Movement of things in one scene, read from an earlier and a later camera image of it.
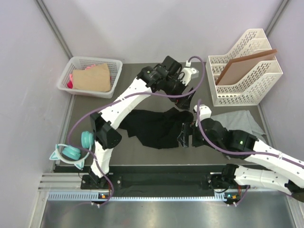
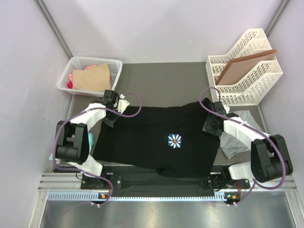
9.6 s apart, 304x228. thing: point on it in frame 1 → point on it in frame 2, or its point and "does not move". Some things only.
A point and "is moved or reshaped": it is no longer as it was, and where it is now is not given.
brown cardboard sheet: (237, 67) does not move
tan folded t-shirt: (95, 78) does not move
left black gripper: (183, 102) → (110, 123)
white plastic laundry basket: (91, 76) does not move
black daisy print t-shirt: (157, 128) is moved or reshaped
